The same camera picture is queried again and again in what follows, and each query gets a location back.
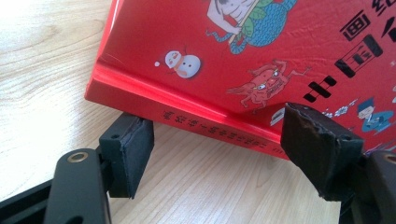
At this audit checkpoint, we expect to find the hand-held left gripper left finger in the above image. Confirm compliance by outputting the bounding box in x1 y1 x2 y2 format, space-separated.
98 112 155 200

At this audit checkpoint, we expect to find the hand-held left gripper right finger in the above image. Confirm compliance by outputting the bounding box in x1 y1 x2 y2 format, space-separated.
279 102 364 203

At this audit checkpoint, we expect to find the red picture book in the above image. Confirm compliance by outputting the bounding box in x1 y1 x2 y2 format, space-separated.
84 0 396 161

